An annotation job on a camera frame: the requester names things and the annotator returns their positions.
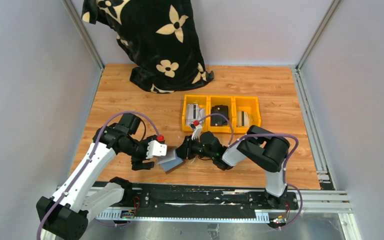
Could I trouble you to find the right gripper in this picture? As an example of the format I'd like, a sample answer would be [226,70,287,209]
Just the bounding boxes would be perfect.
[172,134,215,160]

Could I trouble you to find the brown leather card holder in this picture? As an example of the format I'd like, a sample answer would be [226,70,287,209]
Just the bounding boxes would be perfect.
[156,148,185,174]

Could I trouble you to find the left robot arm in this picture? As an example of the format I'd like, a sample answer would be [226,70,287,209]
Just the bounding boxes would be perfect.
[36,110,167,240]

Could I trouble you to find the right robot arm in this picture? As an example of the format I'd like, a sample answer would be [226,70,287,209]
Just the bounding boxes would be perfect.
[175,125,296,209]

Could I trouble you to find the white cards in bin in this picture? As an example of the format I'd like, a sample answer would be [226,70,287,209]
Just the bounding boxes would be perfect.
[185,103,206,126]

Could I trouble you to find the black cards in bin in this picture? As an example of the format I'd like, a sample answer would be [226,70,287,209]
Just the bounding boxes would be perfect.
[210,105,229,127]

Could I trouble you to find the right yellow bin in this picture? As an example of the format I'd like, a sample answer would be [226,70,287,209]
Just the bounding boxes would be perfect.
[233,96,262,134]

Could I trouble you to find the black floral blanket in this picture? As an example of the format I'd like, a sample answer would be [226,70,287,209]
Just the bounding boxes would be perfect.
[81,0,214,94]

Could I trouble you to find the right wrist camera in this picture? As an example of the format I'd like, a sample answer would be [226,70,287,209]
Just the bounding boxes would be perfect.
[191,124,203,140]

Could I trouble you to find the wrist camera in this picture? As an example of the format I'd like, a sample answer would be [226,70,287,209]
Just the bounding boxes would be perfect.
[191,124,203,140]
[146,140,168,159]

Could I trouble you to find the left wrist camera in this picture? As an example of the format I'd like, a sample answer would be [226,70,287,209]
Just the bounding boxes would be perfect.
[146,140,168,159]

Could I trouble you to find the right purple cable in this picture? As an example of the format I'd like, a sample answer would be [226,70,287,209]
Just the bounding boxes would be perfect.
[192,113,304,229]

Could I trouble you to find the purple cable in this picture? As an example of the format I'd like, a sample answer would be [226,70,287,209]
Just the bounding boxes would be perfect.
[192,113,304,229]
[36,110,166,238]

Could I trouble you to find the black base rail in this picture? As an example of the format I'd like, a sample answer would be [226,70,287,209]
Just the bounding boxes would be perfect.
[97,183,302,225]

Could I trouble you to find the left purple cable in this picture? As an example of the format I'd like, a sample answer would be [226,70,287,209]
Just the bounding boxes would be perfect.
[36,110,166,238]

